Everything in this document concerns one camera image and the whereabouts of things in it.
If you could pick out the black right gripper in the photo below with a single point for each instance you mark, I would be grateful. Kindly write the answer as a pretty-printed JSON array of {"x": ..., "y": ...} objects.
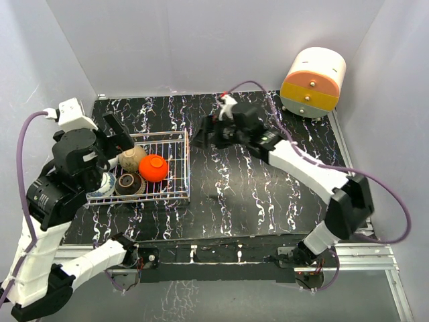
[{"x": 201, "y": 139}]

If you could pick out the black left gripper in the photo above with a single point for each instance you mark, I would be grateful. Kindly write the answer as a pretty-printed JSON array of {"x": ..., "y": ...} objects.
[{"x": 121, "y": 140}]

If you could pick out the beige bowl black interior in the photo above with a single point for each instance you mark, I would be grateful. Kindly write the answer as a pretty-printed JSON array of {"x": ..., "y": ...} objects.
[{"x": 130, "y": 159}]

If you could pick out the orange plastic bowl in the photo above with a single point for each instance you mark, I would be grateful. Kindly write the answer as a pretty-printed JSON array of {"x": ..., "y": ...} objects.
[{"x": 153, "y": 168}]

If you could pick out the blue floral porcelain bowl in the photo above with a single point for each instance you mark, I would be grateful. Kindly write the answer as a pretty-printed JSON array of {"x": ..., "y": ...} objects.
[{"x": 107, "y": 187}]

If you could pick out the brown patterned ceramic bowl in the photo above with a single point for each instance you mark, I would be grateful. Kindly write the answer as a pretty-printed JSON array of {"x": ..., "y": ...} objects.
[{"x": 129, "y": 184}]

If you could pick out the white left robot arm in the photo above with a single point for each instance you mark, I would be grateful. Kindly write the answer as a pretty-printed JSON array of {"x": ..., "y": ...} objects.
[{"x": 36, "y": 285}]

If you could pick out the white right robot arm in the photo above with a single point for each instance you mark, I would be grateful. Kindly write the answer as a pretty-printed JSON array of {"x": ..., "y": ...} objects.
[{"x": 348, "y": 197}]

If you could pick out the pastel round drawer cabinet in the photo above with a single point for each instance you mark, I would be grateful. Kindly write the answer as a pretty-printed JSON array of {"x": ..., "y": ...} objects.
[{"x": 312, "y": 86}]

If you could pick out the white wire dish rack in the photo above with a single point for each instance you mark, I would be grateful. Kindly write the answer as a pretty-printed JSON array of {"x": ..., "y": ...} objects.
[{"x": 174, "y": 147}]

